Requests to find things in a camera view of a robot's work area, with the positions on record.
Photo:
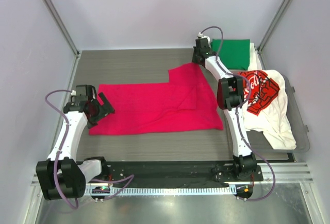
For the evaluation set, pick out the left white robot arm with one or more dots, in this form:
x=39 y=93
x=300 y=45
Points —
x=59 y=176

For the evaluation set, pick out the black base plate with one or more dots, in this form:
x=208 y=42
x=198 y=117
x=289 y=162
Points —
x=178 y=174

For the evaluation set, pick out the left aluminium frame post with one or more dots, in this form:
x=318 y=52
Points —
x=60 y=24

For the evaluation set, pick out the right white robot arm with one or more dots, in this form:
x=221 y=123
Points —
x=230 y=98

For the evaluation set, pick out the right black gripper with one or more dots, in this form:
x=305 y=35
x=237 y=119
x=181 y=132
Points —
x=193 y=59

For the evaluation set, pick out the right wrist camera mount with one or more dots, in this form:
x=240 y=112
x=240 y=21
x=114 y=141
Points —
x=201 y=36

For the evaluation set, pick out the clear plastic bin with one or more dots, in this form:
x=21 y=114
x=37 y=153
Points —
x=299 y=130

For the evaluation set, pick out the white red print t shirt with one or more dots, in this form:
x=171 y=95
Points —
x=266 y=109

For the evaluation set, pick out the white slotted cable duct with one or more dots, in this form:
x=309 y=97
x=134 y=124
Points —
x=102 y=191

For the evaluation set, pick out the folded white t shirt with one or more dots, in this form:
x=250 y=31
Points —
x=255 y=63

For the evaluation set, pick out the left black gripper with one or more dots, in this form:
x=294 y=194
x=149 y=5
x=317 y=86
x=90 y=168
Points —
x=104 y=109

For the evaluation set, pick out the pink t shirt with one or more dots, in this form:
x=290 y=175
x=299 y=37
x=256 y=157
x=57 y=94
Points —
x=185 y=103

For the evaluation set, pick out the folded green t shirt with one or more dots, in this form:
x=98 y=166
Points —
x=235 y=54

